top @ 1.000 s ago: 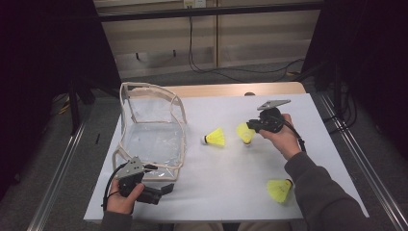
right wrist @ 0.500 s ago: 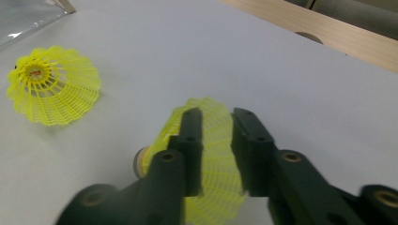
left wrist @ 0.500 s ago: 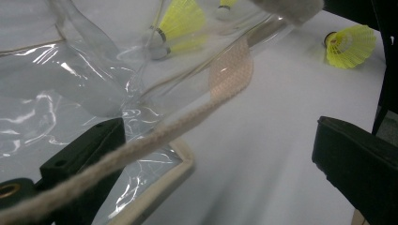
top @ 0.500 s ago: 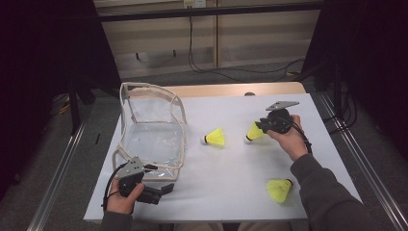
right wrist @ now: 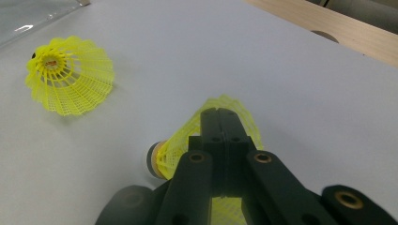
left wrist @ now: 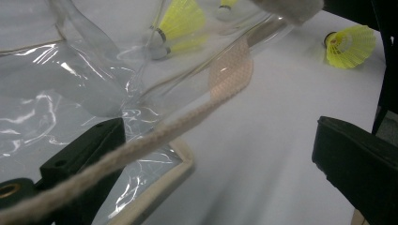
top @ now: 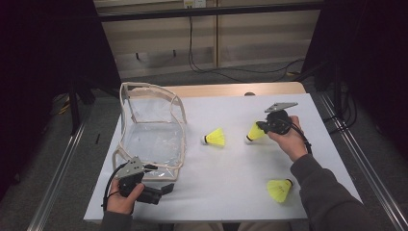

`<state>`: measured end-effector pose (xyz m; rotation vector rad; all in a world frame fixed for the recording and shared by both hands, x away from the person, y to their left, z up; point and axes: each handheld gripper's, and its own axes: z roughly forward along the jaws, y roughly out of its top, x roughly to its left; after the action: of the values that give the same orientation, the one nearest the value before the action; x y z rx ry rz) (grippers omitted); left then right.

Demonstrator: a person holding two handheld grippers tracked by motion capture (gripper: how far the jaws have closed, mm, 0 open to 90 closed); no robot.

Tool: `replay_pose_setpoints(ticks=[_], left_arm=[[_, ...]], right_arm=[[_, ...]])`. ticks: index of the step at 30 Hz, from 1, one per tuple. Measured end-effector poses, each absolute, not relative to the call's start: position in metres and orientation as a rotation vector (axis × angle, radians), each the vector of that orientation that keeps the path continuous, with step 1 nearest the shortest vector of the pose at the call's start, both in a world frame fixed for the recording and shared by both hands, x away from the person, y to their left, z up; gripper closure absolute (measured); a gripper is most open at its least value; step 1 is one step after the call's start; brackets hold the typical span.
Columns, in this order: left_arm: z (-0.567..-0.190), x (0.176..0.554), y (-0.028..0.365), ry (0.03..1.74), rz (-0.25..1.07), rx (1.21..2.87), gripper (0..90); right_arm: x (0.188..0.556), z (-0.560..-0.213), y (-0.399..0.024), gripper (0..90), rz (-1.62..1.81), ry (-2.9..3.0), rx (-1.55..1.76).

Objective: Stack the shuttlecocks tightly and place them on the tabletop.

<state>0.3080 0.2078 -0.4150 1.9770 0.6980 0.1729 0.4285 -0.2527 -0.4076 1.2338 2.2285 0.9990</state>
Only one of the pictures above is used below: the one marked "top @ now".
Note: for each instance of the small black floor item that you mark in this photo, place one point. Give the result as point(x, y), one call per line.
point(97, 138)

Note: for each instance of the dark curtain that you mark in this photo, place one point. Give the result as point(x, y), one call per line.
point(378, 64)
point(32, 64)

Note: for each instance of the aluminium floor rail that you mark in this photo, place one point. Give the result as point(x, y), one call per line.
point(57, 179)
point(362, 160)

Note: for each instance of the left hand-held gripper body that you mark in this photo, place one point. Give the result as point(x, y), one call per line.
point(131, 170)

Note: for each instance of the yellow shuttlecock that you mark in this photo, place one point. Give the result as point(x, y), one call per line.
point(216, 138)
point(279, 191)
point(254, 133)

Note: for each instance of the black metal stand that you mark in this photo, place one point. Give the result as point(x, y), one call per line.
point(74, 109)
point(337, 93)

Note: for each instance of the person's left hand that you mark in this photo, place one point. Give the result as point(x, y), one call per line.
point(122, 203)

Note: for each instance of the black wall hook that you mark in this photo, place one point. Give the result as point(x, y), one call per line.
point(137, 56)

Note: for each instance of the small dark table knob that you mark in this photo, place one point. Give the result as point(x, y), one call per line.
point(249, 94)

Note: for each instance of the person's right hand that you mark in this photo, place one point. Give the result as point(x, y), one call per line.
point(291, 144)

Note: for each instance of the white table cover board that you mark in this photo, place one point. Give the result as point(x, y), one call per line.
point(231, 192)

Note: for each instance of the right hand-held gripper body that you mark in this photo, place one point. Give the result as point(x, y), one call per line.
point(279, 122)

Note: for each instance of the black horizontal bar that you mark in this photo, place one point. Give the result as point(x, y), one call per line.
point(208, 12)

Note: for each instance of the clear bag with beige trim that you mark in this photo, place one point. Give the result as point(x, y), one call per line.
point(154, 141)

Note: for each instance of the white power outlet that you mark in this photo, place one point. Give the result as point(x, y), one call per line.
point(194, 3)

